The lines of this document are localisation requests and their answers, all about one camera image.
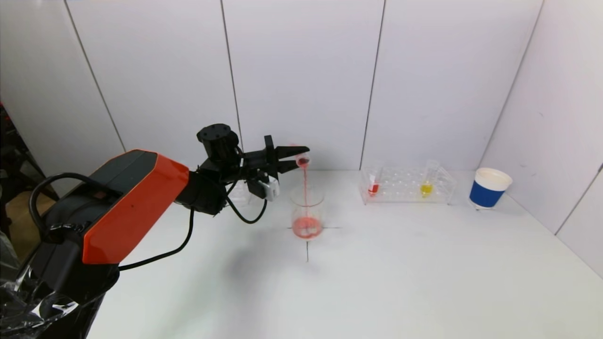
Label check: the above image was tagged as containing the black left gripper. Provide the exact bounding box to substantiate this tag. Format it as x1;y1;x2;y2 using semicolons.
243;135;310;181

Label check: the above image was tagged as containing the clear glass beaker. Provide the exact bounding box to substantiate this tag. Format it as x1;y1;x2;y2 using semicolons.
290;185;325;240

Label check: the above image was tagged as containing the test tube with red pigment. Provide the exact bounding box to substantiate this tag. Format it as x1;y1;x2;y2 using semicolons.
368;160;383;197

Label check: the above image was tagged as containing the test tube with yellow pigment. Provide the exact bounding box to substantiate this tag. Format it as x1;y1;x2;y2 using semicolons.
419;160;440;199

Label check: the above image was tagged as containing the white paper cup blue sleeve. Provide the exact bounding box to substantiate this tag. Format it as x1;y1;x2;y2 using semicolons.
469;168;513;210

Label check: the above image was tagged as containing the clear plastic wrap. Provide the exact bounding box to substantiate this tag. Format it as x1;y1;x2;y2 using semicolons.
0;278;95;339

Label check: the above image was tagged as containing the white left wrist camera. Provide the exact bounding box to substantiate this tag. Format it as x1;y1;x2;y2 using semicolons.
246;177;280;202

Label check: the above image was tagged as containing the thin black camera cable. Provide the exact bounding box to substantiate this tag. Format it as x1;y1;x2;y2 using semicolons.
118;195;269;272

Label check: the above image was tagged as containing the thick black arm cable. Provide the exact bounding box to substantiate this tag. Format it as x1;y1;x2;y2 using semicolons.
28;172;97;236

